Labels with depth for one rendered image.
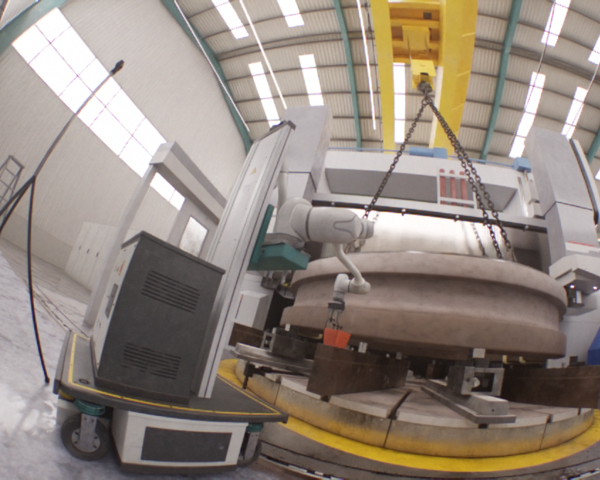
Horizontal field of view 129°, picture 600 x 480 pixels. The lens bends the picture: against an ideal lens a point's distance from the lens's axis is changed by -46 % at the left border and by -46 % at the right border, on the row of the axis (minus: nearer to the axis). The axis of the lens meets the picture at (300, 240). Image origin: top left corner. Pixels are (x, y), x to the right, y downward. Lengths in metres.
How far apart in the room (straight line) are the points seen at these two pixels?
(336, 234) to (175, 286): 0.67
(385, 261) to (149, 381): 2.40
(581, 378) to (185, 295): 3.00
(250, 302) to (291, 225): 4.93
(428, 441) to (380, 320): 1.25
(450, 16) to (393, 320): 10.69
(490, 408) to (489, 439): 0.35
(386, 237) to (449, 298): 3.74
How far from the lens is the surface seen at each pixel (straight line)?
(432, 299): 2.74
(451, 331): 2.56
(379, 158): 9.31
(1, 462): 1.01
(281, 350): 3.07
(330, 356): 1.95
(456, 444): 2.13
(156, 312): 0.90
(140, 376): 0.94
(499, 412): 1.99
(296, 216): 1.18
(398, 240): 6.22
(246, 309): 6.03
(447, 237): 6.46
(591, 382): 2.88
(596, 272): 5.73
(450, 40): 11.91
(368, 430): 2.09
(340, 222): 1.12
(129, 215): 3.72
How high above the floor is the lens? 0.67
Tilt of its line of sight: 21 degrees up
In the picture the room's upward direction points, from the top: 15 degrees clockwise
